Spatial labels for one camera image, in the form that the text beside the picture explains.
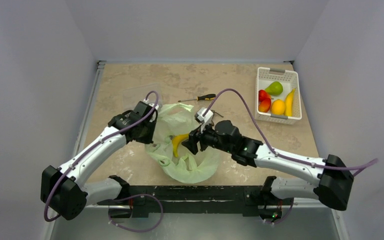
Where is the yellow fake banana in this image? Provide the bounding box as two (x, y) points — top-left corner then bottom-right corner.
(284, 88), (296, 117)
(171, 133), (189, 158)

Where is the green plastic bag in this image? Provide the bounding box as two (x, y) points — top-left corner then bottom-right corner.
(144, 103), (221, 184)

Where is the red fake fruit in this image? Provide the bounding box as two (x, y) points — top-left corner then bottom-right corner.
(258, 98), (272, 113)

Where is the yellow fake lemon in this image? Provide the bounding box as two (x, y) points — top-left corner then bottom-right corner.
(270, 99), (286, 115)

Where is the green fake apple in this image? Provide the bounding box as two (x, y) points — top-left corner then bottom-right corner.
(264, 81), (284, 96)

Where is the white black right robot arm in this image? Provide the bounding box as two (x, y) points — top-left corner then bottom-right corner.
(181, 120), (354, 211)

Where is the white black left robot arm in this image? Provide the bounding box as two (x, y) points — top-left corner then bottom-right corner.
(40, 100), (159, 222)

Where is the red fake pear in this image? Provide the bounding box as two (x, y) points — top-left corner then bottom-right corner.
(258, 89), (272, 102)

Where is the yellow black screwdriver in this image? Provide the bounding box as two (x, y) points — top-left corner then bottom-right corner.
(178, 93), (217, 102)

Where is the clear plastic screw box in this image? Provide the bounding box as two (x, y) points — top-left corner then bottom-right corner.
(121, 83), (163, 111)

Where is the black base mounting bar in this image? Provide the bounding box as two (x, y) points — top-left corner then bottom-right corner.
(98, 185), (293, 219)

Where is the white plastic basket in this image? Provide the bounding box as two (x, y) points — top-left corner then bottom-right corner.
(254, 67), (303, 125)

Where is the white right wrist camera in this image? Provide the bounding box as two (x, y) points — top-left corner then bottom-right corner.
(194, 107), (214, 134)

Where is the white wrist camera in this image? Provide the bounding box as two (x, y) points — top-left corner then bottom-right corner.
(142, 98), (162, 122)
(194, 107), (214, 134)

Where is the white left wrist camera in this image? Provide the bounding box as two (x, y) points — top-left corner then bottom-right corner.
(142, 98), (162, 122)

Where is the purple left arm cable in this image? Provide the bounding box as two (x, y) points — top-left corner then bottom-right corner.
(43, 90), (160, 223)

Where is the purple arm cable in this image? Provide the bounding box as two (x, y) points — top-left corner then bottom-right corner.
(203, 88), (379, 176)
(43, 90), (160, 223)

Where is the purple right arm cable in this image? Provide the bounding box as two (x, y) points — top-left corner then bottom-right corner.
(203, 88), (379, 176)

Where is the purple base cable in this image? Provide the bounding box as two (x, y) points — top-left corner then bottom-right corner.
(107, 194), (164, 233)

